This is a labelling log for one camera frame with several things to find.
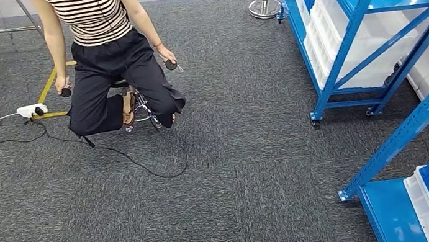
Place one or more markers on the person's hand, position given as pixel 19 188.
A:
pixel 167 53
pixel 62 83

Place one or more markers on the small handheld controller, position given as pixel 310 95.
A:
pixel 66 92
pixel 172 64

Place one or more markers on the person's forearm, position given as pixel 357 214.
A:
pixel 56 53
pixel 149 31

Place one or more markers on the blue steel shelf rack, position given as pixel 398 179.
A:
pixel 406 128
pixel 351 23

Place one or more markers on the yellow floor tape line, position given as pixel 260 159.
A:
pixel 46 85

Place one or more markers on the white power strip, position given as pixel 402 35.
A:
pixel 26 110

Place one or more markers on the person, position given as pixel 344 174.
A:
pixel 108 67

